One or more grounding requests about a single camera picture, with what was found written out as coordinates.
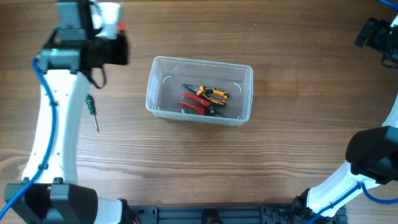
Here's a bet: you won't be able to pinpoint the black red screwdriver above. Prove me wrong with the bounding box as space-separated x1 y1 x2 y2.
118 21 126 31

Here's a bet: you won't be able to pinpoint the green handle screwdriver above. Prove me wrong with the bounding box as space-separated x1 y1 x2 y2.
85 94 100 133

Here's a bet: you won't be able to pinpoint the orange black needle-nose pliers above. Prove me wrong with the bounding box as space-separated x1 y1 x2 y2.
182 84 229 107

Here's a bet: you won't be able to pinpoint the red handle wire stripper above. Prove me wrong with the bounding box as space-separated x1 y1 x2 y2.
178 93 222 117

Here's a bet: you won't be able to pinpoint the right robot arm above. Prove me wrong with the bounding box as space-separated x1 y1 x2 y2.
289 17 397 223

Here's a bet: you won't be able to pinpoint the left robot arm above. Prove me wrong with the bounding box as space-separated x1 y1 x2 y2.
2 1 133 223

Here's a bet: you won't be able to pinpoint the clear plastic container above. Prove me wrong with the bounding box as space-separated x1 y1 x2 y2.
146 56 254 126

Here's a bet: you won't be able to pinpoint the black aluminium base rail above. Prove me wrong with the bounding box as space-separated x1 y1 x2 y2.
124 203 348 224

